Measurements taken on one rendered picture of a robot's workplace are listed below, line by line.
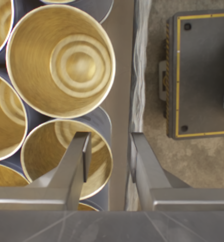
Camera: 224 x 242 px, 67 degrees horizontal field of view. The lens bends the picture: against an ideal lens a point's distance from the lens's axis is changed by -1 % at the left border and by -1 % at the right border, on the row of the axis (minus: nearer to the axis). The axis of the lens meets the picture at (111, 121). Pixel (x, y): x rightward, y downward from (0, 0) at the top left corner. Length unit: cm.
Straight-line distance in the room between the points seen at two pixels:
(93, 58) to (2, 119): 12
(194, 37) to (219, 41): 14
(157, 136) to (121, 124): 123
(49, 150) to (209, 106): 103
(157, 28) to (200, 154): 103
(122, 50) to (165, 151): 134
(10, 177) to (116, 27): 20
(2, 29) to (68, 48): 7
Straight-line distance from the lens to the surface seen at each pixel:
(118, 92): 19
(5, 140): 19
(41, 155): 17
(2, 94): 22
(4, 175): 24
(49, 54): 20
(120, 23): 20
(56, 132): 21
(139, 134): 15
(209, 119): 116
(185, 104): 107
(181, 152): 155
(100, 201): 17
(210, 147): 164
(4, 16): 22
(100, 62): 19
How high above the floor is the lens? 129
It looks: 75 degrees down
